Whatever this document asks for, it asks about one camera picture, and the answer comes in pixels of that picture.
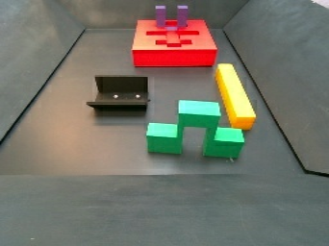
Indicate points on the purple U-shaped block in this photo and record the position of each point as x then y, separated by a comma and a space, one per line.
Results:
171, 17

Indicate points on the black angled fixture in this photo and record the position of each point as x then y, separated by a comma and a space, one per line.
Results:
121, 92

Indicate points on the red slotted base block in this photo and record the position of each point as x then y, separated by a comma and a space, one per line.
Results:
161, 47

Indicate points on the yellow long bar block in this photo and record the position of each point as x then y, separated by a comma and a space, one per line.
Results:
238, 107

